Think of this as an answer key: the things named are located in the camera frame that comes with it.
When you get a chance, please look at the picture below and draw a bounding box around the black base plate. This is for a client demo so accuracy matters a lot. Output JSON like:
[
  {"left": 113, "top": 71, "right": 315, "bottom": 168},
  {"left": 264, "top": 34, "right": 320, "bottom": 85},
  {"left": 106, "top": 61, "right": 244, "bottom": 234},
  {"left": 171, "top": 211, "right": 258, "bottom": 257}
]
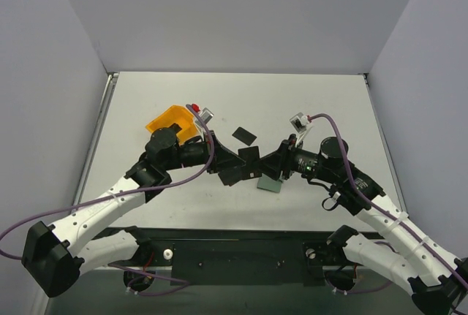
[{"left": 121, "top": 227, "right": 357, "bottom": 290}]

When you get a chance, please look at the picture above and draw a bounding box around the black credit card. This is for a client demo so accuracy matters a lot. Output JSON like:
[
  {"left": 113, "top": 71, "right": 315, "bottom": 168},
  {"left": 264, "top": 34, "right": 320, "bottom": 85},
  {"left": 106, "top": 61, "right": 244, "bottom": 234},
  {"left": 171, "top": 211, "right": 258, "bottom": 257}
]
[
  {"left": 218, "top": 168, "right": 242, "bottom": 186},
  {"left": 232, "top": 126, "right": 257, "bottom": 146},
  {"left": 238, "top": 146, "right": 262, "bottom": 181}
]

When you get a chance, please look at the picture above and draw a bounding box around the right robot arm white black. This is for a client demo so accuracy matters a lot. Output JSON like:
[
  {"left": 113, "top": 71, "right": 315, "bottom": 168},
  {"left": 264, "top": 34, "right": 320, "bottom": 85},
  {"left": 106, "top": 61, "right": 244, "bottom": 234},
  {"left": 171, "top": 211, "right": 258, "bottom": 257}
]
[{"left": 260, "top": 136, "right": 467, "bottom": 314}]

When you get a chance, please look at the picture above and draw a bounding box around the purple cable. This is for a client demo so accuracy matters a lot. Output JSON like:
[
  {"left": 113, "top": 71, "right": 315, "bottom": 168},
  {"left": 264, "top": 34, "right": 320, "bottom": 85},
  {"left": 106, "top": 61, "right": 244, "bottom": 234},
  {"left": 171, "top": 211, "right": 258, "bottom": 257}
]
[
  {"left": 0, "top": 102, "right": 216, "bottom": 297},
  {"left": 306, "top": 112, "right": 468, "bottom": 312}
]

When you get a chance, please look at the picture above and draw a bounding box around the aluminium rail frame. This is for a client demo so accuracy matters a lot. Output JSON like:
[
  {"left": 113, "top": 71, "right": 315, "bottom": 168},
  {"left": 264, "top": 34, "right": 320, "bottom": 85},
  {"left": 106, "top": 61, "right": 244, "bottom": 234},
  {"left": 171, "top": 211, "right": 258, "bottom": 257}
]
[{"left": 31, "top": 72, "right": 439, "bottom": 315}]

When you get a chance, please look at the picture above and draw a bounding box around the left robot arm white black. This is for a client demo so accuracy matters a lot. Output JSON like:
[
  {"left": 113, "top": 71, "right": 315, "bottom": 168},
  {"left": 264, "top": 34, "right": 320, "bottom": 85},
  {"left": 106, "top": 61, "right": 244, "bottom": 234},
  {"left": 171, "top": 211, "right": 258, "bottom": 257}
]
[{"left": 21, "top": 127, "right": 246, "bottom": 297}]

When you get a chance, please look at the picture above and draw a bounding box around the yellow plastic bin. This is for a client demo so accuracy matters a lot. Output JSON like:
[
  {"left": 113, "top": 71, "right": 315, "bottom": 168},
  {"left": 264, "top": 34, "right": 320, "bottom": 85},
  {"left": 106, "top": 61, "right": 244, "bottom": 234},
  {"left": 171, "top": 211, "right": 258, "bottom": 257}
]
[{"left": 146, "top": 105, "right": 198, "bottom": 144}]

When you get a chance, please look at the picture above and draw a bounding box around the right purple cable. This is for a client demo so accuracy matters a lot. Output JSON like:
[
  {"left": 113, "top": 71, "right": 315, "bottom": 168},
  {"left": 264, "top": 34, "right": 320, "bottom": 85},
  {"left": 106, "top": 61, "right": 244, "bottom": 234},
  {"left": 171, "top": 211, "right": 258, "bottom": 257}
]
[{"left": 306, "top": 112, "right": 468, "bottom": 312}]

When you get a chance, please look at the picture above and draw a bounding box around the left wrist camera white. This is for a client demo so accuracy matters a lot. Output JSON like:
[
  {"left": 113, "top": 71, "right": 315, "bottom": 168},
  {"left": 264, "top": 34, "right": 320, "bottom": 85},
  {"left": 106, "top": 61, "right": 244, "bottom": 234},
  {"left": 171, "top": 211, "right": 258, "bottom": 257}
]
[{"left": 194, "top": 107, "right": 214, "bottom": 128}]

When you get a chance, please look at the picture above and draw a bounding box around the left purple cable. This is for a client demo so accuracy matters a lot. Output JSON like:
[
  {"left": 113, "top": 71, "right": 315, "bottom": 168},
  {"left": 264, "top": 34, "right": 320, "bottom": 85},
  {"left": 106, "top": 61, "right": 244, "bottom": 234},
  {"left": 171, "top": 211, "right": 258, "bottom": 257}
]
[{"left": 0, "top": 102, "right": 216, "bottom": 297}]

